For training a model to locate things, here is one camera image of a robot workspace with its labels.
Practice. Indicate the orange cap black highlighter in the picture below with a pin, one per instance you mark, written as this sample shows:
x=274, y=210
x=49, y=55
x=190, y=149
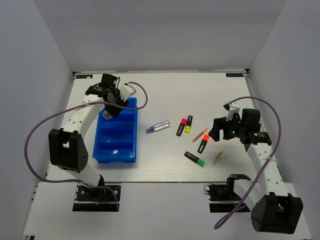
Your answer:
x=203, y=143

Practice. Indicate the right table corner label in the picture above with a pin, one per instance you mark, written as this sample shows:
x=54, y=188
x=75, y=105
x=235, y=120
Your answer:
x=234, y=75

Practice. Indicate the table corner label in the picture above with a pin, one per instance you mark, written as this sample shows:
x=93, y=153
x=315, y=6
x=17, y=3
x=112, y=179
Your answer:
x=84, y=76
x=234, y=75

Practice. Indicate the blue compartment tray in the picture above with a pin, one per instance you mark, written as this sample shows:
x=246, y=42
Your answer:
x=116, y=139

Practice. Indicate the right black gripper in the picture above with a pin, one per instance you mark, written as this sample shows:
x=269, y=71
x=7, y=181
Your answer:
x=218, y=125

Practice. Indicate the pink cap crayon tube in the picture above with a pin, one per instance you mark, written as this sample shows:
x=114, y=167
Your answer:
x=107, y=116

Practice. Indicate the clear spray bottle blue cap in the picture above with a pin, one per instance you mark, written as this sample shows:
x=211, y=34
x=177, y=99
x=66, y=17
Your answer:
x=158, y=127

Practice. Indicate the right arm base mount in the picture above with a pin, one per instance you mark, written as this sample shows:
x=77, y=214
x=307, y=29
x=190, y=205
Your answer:
x=221, y=198

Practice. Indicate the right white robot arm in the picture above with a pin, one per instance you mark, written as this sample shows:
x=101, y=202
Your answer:
x=273, y=207

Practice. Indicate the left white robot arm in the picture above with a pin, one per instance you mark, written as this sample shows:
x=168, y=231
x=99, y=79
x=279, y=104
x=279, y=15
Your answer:
x=67, y=149

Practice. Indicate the pink cap black highlighter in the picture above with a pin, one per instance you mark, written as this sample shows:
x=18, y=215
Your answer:
x=181, y=127

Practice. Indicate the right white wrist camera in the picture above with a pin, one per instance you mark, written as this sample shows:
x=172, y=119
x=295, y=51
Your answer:
x=231, y=108

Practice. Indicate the left table corner label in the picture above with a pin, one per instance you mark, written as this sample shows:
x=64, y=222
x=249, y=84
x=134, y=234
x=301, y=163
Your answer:
x=84, y=76

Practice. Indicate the green cap black highlighter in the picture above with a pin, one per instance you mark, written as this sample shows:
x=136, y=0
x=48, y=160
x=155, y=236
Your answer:
x=194, y=159

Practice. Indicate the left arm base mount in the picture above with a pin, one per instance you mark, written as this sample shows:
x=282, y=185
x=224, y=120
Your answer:
x=93, y=200

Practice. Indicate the slim pink highlighter pen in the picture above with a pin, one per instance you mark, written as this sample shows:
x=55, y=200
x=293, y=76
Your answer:
x=200, y=134

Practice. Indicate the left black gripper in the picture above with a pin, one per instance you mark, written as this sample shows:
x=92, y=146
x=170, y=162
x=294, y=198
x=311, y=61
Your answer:
x=114, y=112

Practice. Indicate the yellow cap black highlighter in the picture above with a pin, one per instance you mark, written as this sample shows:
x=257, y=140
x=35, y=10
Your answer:
x=188, y=124

